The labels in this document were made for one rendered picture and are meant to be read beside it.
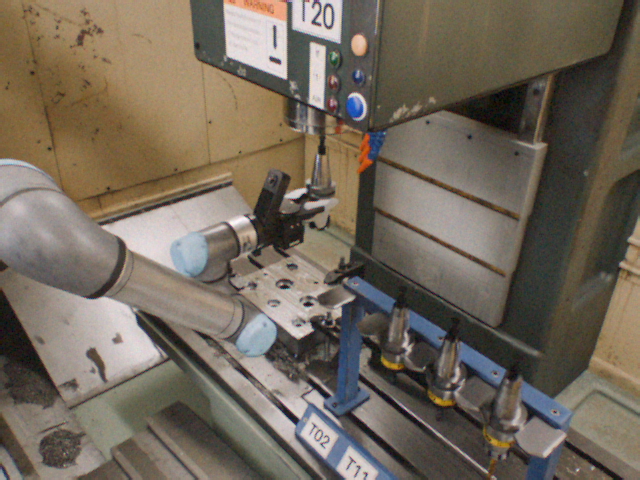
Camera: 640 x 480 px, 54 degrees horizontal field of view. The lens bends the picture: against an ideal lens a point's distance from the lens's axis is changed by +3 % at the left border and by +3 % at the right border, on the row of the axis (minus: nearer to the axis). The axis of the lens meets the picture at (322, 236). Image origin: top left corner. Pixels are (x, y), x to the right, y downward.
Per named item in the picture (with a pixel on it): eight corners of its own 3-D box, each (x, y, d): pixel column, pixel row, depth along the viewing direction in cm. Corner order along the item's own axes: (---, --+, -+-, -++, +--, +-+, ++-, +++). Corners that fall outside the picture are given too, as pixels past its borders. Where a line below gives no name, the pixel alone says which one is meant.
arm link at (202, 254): (169, 271, 116) (164, 232, 111) (219, 251, 122) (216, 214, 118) (192, 290, 111) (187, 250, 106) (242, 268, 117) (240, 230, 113)
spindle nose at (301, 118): (379, 126, 120) (384, 63, 114) (312, 142, 112) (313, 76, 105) (330, 103, 131) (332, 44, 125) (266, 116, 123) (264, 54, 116)
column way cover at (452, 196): (494, 332, 162) (536, 149, 135) (365, 256, 192) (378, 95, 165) (505, 325, 165) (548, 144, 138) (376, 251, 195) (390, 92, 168)
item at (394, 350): (420, 351, 109) (422, 340, 108) (393, 362, 107) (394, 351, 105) (399, 331, 114) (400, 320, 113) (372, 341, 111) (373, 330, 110)
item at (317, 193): (340, 195, 129) (341, 185, 127) (317, 202, 125) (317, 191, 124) (323, 184, 133) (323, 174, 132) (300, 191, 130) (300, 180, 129)
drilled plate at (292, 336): (297, 355, 146) (297, 338, 143) (228, 299, 164) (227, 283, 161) (365, 316, 159) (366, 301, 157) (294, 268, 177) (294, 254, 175)
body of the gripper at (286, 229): (284, 227, 132) (238, 246, 125) (284, 191, 127) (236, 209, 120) (307, 241, 127) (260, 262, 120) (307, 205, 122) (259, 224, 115)
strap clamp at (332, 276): (328, 313, 166) (330, 267, 159) (320, 307, 168) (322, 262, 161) (362, 295, 174) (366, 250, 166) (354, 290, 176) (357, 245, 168)
